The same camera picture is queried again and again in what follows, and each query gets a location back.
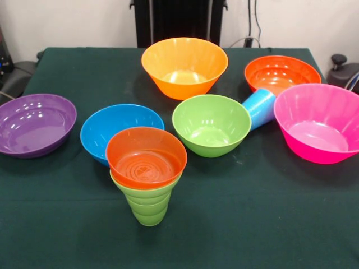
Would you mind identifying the large green bowl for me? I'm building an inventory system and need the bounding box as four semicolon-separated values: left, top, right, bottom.
172;94;252;158

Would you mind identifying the small orange bowl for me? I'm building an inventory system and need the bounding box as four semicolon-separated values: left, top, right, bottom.
105;126;188;190

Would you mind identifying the small green bowl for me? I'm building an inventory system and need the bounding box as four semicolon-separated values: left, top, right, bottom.
109;169;183;207

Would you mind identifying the blue bowl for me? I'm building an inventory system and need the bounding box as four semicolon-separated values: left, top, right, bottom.
80;104;165;166

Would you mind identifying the blue cup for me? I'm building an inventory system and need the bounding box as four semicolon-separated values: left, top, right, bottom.
242;87;277;132

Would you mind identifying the stack of green cups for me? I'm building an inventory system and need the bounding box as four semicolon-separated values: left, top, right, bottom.
130;196;171;227

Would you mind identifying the wide purple bowl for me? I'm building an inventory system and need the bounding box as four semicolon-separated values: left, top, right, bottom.
0;93;77;159

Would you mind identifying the large yellow-orange bowl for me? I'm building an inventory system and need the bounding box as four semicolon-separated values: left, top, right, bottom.
141;37;229;101

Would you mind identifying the wide red-orange bowl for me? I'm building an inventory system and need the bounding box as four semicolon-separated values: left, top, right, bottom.
243;55;323;98

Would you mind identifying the large pink bowl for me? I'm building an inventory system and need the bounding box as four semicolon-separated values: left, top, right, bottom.
273;83;359;165

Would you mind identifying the dark green tablecloth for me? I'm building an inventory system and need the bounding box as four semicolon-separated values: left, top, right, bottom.
0;47;359;269

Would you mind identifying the grey chair with black knob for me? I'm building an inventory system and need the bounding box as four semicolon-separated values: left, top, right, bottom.
326;54;359;93

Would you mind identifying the black equipment box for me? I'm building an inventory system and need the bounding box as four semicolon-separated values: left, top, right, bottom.
0;25;15;78

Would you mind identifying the white cable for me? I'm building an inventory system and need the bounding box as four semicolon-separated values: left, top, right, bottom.
228;36;248;48

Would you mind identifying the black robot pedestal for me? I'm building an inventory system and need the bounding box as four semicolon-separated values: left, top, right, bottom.
129;0;228;48

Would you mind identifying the black wall cable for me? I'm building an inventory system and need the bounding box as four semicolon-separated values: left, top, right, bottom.
248;0;263;48

